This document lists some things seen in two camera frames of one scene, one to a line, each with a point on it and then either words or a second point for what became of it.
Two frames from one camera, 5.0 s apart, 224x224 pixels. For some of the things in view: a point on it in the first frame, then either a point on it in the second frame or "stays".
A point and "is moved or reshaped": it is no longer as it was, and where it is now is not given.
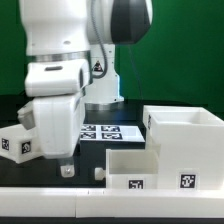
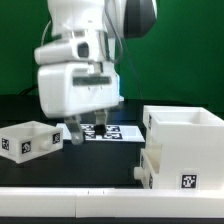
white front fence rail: (111, 203) stays
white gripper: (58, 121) to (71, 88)
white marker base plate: (110, 133) stays
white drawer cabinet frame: (190, 145) stays
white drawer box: (19, 144) stays
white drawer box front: (132, 169) is moved or reshaped
